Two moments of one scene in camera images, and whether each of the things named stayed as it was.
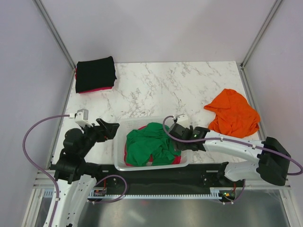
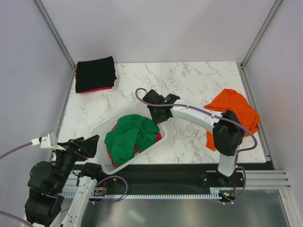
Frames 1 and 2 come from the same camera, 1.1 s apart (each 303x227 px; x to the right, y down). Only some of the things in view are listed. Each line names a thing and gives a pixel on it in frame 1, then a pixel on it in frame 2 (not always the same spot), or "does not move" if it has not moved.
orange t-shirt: [233, 116] does not move
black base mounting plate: [162, 177] does not move
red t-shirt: [177, 159] -> [158, 137]
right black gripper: [181, 147] -> [157, 120]
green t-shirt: [154, 140] -> [131, 130]
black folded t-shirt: [95, 74] does not move
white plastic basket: [122, 126] -> [99, 133]
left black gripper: [111, 131] -> [89, 145]
